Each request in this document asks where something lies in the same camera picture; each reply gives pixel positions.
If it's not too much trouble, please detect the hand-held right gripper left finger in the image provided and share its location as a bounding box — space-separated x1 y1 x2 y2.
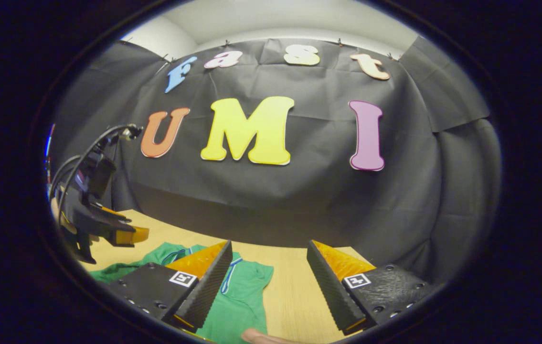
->
107 239 234 334

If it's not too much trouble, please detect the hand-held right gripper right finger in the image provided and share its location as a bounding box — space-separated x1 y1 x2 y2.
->
306 239 432 336

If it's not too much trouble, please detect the green T-shirt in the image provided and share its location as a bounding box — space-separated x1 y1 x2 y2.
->
88 242 275 344

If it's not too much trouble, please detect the black backdrop cloth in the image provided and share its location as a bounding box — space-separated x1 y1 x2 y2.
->
49 36 503 287

